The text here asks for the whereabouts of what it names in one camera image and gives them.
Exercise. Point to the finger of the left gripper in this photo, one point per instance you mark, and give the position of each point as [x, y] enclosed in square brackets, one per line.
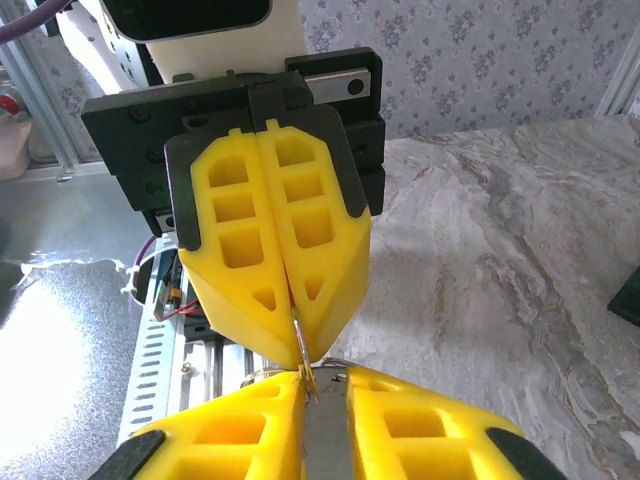
[325, 260]
[235, 280]

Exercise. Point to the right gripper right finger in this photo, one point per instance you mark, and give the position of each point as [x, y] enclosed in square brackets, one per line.
[425, 440]

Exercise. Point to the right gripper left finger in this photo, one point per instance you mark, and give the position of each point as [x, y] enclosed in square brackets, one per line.
[225, 440]

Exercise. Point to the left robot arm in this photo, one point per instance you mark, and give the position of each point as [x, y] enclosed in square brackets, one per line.
[95, 55]

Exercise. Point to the small circuit board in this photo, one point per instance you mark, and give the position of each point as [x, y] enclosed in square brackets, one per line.
[170, 295]

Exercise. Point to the white plastic bottle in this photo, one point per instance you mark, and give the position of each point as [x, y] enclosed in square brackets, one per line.
[12, 145]

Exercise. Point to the black grey chessboard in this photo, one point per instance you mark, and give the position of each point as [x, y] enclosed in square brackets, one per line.
[627, 297]

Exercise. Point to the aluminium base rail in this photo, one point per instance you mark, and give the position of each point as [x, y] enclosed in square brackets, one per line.
[220, 360]

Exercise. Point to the aluminium frame post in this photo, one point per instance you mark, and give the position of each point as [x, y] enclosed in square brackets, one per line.
[620, 80]
[35, 100]

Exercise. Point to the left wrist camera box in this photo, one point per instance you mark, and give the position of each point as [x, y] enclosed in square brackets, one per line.
[200, 15]

